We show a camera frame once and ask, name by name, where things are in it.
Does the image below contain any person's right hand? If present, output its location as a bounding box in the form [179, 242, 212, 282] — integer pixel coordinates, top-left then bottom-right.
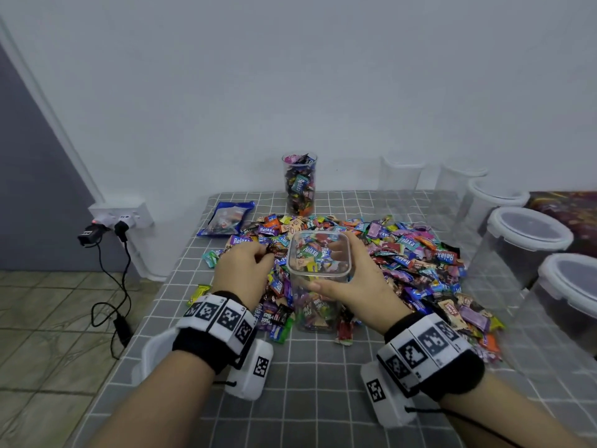
[303, 259, 412, 334]

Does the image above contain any person's left hand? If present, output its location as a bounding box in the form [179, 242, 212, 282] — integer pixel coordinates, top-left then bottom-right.
[213, 240, 276, 312]

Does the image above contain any small transparent plastic jar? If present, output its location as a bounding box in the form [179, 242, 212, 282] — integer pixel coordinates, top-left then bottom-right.
[433, 163, 488, 217]
[285, 230, 354, 332]
[379, 158, 425, 192]

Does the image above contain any pile of colourful candies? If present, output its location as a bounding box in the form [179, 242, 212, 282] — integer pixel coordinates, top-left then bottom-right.
[191, 212, 505, 362]

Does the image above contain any tall transparent plastic jar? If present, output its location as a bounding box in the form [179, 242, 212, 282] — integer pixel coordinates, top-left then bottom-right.
[282, 152, 318, 218]

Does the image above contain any white square container lid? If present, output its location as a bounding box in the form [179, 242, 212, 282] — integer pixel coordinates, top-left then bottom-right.
[131, 326, 180, 386]

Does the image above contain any person's left forearm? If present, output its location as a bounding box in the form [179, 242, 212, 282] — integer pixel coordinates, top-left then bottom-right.
[88, 350, 216, 448]

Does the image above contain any person's right forearm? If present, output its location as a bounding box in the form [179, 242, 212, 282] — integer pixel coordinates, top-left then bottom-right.
[443, 368, 584, 448]

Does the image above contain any blue snack packet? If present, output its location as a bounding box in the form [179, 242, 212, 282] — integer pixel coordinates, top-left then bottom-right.
[198, 201, 256, 238]

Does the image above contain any black marker-tagged left wristband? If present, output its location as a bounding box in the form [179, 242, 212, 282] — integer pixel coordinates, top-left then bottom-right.
[172, 292, 257, 374]

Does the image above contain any black marker-tagged wristband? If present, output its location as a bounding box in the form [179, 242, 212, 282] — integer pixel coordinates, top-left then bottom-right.
[172, 292, 257, 374]
[377, 312, 486, 399]

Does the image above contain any black marker-tagged right wristband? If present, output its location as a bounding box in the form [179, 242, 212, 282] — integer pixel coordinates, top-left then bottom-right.
[377, 312, 486, 399]

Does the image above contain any black power plug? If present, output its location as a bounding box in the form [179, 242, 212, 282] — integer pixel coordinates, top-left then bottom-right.
[77, 222, 130, 248]

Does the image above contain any dark patterned cloth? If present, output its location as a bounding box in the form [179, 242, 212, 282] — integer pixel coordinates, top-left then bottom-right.
[527, 191, 597, 258]

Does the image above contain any grey door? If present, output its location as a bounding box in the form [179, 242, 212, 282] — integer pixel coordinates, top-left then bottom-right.
[0, 46, 102, 273]

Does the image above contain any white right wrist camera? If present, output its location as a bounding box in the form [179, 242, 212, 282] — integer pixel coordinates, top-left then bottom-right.
[361, 359, 416, 428]

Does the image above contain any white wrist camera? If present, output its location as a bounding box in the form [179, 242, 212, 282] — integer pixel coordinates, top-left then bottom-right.
[224, 338, 274, 401]
[361, 359, 416, 428]

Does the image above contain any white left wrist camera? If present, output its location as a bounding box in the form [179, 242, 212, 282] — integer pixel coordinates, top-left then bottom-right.
[224, 338, 274, 401]

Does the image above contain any white wall socket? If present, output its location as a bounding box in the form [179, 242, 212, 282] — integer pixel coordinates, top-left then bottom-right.
[88, 202, 153, 231]

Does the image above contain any black power cable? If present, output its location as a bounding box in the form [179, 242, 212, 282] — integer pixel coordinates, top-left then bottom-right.
[91, 238, 134, 360]

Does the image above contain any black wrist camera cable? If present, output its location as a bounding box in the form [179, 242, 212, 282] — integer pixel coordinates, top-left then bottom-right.
[405, 406, 528, 448]

